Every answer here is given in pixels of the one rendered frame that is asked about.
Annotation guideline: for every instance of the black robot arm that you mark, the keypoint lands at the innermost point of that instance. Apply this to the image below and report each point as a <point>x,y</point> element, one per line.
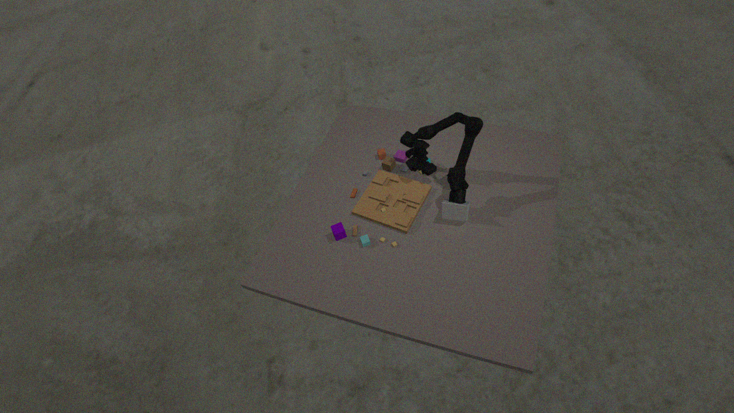
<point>456,175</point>

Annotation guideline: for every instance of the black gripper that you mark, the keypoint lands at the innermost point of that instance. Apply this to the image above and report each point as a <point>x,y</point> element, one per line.
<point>427,168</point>

